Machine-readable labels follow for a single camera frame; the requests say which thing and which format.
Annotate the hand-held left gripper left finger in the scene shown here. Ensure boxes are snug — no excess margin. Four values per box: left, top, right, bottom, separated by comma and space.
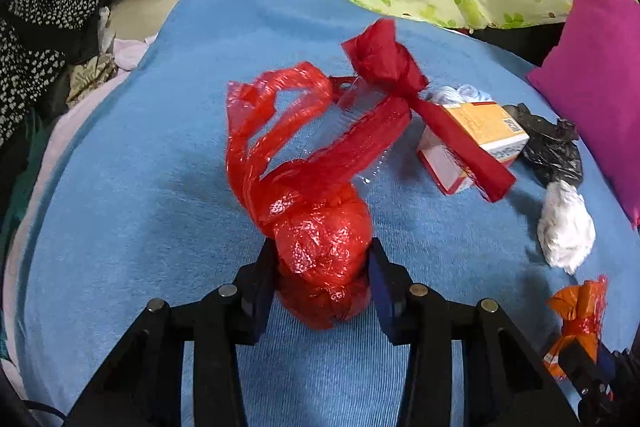
65, 238, 279, 427

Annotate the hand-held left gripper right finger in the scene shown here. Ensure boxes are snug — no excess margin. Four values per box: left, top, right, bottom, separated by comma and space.
369, 238, 581, 427

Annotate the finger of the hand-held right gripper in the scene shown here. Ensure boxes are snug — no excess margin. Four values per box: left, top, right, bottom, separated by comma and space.
559, 340, 617, 402

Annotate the orange wrapper with red plastic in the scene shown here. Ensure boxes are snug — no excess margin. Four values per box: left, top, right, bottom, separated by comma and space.
544, 276, 610, 379

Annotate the knotted red plastic bag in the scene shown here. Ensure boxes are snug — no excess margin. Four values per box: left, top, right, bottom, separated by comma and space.
225, 62, 413, 332

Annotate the clear plastic bag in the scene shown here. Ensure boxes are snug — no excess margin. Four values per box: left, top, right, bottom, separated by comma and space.
327, 76, 393, 188

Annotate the orange and white medicine box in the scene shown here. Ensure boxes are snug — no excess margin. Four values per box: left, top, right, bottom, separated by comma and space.
417, 101, 530, 196

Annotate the white crumpled plastic bag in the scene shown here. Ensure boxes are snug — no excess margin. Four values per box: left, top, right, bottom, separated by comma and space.
537, 181, 597, 276

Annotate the blue blanket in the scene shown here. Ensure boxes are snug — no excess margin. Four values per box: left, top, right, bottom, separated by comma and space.
14, 0, 637, 427

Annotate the crumpled black plastic bag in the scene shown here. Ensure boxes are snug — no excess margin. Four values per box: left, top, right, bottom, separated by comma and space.
502, 103, 585, 188

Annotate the light blue white bag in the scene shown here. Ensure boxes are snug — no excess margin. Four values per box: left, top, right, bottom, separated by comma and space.
425, 84, 497, 108

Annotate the red plastic bag with tail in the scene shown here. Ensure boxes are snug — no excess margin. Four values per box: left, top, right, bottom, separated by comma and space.
342, 19, 517, 202

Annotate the pale pink sheet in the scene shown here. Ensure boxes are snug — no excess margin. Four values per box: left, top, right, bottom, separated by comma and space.
4, 34, 160, 390

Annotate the beige patterned cloth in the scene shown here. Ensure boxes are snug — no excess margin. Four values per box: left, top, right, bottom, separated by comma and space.
66, 51, 119, 104

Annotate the magenta pillow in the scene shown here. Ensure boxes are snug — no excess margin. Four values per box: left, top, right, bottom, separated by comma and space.
527, 0, 640, 229

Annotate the cream cushion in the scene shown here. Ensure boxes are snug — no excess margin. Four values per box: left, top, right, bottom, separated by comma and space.
106, 0, 187, 44

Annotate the black white dotted cloth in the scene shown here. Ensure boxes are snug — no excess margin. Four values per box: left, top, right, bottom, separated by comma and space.
0, 0, 112, 148

